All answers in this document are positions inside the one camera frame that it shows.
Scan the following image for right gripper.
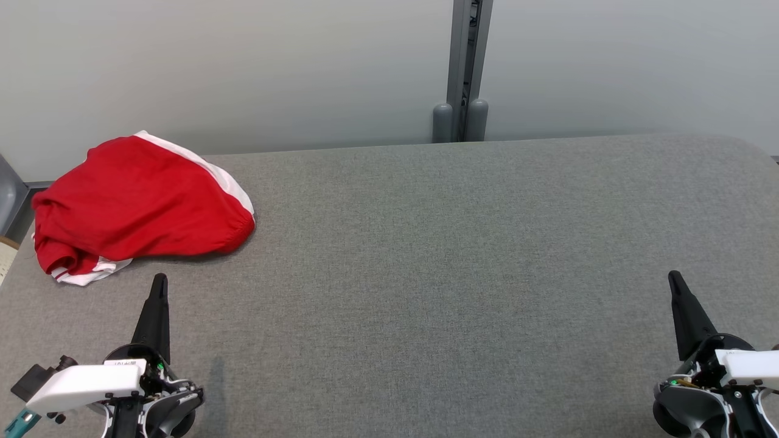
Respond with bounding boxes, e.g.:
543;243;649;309
666;271;755;388

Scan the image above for beige panel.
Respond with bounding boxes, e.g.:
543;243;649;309
0;236;20;287

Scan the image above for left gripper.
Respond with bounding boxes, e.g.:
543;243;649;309
102;273;204;402

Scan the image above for red shorts with white stripe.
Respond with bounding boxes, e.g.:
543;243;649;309
32;130;256;263

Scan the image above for grey plastic chair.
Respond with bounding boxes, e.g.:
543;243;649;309
0;155;28;235

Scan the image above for grey cylindrical post foot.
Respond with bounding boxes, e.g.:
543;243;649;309
466;99;489;142
432;102;455;144

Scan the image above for red basketball jersey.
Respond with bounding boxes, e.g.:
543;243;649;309
32;234;133;287

